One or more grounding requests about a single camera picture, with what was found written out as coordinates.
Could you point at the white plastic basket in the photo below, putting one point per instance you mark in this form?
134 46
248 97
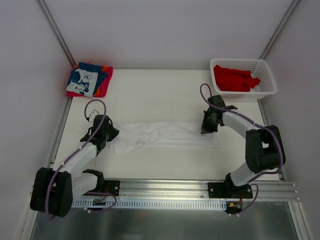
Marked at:
259 68

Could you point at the dark blue folded t shirt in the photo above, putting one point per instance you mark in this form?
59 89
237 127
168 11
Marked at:
100 72

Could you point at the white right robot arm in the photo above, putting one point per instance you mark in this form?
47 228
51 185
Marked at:
263 146

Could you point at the pink folded t shirt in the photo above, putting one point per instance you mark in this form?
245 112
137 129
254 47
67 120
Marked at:
104 77

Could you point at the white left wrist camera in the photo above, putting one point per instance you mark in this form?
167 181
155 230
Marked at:
93 113

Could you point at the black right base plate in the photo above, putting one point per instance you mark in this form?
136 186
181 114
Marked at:
220 190

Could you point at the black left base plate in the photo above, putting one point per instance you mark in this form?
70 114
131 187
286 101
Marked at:
111 187

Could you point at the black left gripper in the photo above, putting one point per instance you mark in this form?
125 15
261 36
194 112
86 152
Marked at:
110 132

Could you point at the aluminium mounting rail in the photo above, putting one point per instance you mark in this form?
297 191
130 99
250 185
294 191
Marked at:
281 191

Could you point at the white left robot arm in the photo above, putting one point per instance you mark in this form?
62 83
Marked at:
56 188

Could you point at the white slotted cable duct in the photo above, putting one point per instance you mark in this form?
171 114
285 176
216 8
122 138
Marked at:
214 205

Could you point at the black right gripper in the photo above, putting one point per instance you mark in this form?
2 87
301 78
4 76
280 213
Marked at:
206 123

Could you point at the light blue printed t shirt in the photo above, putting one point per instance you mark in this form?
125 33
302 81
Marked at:
82 82

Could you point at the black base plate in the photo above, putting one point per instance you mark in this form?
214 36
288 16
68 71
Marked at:
111 187
220 190

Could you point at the white t shirt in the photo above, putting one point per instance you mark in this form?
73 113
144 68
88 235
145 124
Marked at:
134 136

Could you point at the red t shirt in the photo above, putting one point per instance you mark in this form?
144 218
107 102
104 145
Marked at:
234 80

